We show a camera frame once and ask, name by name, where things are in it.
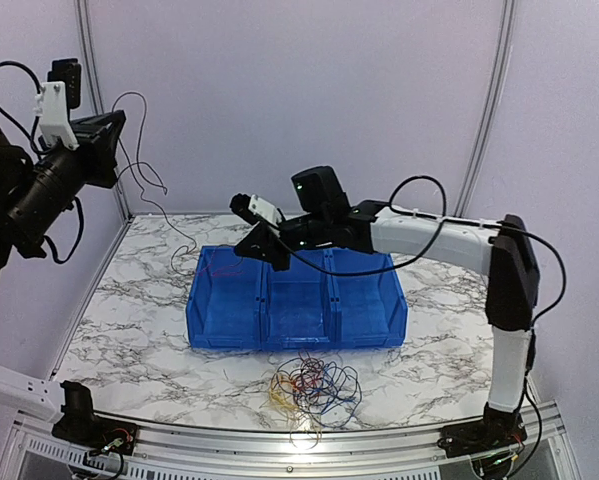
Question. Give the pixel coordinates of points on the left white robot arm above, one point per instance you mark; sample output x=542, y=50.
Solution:
x=32, y=196

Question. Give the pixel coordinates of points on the aluminium frame post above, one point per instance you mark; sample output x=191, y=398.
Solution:
x=86, y=41
x=495, y=87

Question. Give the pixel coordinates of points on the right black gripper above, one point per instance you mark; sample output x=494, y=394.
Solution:
x=267, y=247

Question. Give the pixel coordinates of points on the right aluminium frame post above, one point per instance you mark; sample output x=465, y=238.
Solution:
x=495, y=87

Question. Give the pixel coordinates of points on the right blue storage bin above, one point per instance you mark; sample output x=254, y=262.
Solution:
x=371, y=308

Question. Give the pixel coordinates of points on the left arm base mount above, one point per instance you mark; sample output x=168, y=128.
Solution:
x=79, y=424

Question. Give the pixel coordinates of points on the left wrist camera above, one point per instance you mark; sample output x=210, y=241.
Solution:
x=57, y=97

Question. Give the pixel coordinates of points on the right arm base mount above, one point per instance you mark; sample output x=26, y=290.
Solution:
x=494, y=430

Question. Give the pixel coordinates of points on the left blue storage bin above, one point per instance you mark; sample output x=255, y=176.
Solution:
x=223, y=308

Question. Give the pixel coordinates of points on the left aluminium frame post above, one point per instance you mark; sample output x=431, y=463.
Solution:
x=86, y=41

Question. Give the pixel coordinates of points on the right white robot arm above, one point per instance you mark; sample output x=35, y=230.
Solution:
x=501, y=251

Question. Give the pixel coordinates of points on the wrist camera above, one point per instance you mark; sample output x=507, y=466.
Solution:
x=57, y=97
x=253, y=209

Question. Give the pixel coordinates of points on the aluminium front rail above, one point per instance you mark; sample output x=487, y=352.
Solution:
x=169, y=451

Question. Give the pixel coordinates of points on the middle blue storage bin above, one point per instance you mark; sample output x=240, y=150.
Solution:
x=296, y=311

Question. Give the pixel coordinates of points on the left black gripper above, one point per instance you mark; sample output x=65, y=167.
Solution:
x=102, y=141

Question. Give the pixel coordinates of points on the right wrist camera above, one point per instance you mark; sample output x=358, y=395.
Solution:
x=253, y=209

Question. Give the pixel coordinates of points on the blue storage bin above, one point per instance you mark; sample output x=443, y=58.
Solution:
x=371, y=308
x=223, y=308
x=296, y=311

